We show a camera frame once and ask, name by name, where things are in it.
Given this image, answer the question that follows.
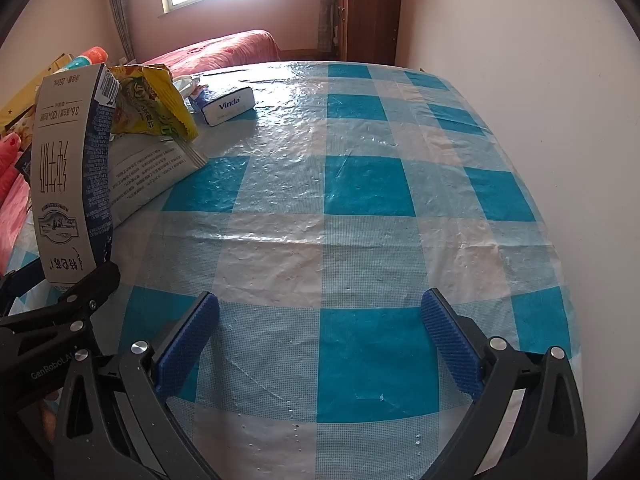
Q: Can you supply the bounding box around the yellow headboard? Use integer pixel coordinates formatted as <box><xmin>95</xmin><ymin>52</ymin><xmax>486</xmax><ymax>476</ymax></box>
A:
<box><xmin>0</xmin><ymin>52</ymin><xmax>76</xmax><ymax>128</ymax></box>

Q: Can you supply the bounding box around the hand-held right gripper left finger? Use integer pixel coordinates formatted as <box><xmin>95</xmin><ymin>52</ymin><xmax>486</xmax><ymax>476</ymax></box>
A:
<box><xmin>52</xmin><ymin>291</ymin><xmax>236</xmax><ymax>480</ymax></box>

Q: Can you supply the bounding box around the checked curtain beside window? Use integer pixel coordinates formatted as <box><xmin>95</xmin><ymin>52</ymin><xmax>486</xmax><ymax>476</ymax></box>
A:
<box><xmin>107</xmin><ymin>0</ymin><xmax>137</xmax><ymax>63</ymax></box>

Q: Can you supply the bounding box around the yellow snack bag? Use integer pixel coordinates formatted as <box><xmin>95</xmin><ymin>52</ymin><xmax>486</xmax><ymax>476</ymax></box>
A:
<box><xmin>107</xmin><ymin>63</ymin><xmax>201</xmax><ymax>142</ymax></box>

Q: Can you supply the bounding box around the pink printed bed blanket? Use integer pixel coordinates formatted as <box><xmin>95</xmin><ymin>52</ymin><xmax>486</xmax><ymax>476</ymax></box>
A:
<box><xmin>0</xmin><ymin>29</ymin><xmax>282</xmax><ymax>273</ymax></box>

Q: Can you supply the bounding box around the checked curtain beside cabinet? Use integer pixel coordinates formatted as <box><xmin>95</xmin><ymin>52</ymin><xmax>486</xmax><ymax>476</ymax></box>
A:
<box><xmin>317</xmin><ymin>0</ymin><xmax>342</xmax><ymax>55</ymax></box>

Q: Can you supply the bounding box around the blue checked plastic tablecloth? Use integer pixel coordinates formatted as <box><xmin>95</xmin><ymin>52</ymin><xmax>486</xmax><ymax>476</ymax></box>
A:
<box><xmin>12</xmin><ymin>60</ymin><xmax>581</xmax><ymax>480</ymax></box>

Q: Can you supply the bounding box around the folded orange teal quilt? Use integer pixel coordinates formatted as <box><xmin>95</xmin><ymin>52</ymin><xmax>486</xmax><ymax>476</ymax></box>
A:
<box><xmin>65</xmin><ymin>46</ymin><xmax>109</xmax><ymax>69</ymax></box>

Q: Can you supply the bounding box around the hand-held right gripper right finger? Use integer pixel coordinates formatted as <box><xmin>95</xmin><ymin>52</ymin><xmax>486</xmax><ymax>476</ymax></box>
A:
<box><xmin>420</xmin><ymin>288</ymin><xmax>588</xmax><ymax>480</ymax></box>

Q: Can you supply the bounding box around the white and blue milk carton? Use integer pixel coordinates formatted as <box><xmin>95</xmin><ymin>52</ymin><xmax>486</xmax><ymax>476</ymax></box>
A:
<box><xmin>29</xmin><ymin>63</ymin><xmax>123</xmax><ymax>286</ymax></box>

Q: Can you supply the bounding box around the brown wooden cabinet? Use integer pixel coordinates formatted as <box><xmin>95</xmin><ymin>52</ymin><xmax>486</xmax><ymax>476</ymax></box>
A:
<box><xmin>332</xmin><ymin>0</ymin><xmax>404</xmax><ymax>66</ymax></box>

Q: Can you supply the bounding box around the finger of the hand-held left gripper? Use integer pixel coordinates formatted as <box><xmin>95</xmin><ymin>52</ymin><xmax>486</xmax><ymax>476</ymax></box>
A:
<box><xmin>0</xmin><ymin>255</ymin><xmax>44</xmax><ymax>311</ymax></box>
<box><xmin>0</xmin><ymin>261</ymin><xmax>122</xmax><ymax>334</ymax></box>

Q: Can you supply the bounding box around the floral pillow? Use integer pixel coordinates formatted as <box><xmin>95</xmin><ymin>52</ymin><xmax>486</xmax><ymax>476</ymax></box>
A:
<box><xmin>0</xmin><ymin>105</ymin><xmax>36</xmax><ymax>141</ymax></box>

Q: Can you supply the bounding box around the large white plastic bag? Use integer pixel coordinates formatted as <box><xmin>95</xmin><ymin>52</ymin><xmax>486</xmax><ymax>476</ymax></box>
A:
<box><xmin>107</xmin><ymin>132</ymin><xmax>210</xmax><ymax>226</ymax></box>

